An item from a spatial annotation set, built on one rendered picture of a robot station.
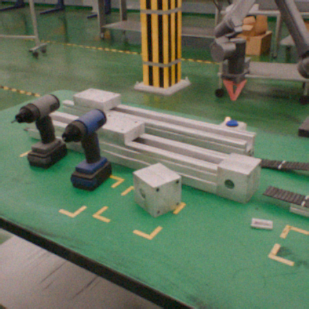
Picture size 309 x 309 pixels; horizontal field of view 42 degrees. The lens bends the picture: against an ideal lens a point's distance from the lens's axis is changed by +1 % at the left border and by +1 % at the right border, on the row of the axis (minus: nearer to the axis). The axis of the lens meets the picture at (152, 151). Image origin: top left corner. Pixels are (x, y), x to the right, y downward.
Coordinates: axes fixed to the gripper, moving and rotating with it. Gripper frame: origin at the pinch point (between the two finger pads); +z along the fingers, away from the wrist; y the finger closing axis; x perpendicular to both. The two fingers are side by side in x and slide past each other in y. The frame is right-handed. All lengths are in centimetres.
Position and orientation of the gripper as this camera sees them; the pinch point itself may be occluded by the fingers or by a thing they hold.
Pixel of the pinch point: (233, 97)
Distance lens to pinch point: 146.1
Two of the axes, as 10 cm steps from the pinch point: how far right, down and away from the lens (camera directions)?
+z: 0.3, 9.0, 4.4
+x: 8.3, 2.3, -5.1
